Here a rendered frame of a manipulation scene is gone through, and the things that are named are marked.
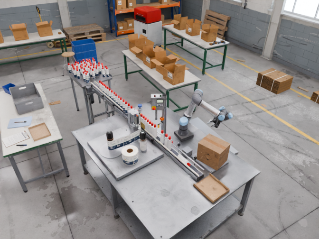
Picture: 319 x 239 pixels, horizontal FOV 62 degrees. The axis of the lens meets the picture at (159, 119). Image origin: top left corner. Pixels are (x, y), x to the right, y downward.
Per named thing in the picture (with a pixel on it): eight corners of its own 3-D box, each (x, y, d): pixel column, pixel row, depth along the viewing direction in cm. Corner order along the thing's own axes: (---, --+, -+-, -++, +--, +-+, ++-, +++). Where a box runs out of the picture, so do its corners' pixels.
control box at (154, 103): (151, 106, 347) (150, 94, 336) (164, 105, 347) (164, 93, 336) (151, 110, 339) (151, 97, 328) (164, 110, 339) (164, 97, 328)
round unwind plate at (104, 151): (95, 148, 339) (95, 148, 339) (116, 139, 355) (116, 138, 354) (106, 162, 320) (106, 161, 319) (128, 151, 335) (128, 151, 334)
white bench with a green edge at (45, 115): (10, 127, 521) (-4, 92, 475) (50, 116, 551) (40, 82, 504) (21, 196, 386) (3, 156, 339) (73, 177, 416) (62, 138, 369)
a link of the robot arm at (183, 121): (177, 128, 358) (178, 120, 350) (180, 123, 368) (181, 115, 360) (186, 130, 354) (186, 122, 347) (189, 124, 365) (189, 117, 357)
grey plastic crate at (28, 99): (12, 98, 455) (8, 87, 443) (36, 92, 473) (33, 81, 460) (18, 115, 414) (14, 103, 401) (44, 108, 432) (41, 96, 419)
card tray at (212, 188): (193, 185, 297) (193, 183, 295) (209, 175, 310) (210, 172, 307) (212, 203, 277) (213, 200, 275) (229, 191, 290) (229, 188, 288)
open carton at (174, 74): (157, 79, 520) (157, 61, 498) (178, 73, 543) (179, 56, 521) (169, 87, 494) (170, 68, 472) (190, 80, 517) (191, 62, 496)
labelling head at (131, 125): (128, 125, 379) (126, 110, 365) (136, 122, 386) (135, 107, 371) (133, 130, 370) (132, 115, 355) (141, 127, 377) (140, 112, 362)
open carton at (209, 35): (196, 39, 719) (197, 24, 697) (209, 36, 734) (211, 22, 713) (204, 43, 688) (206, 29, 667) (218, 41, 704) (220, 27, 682)
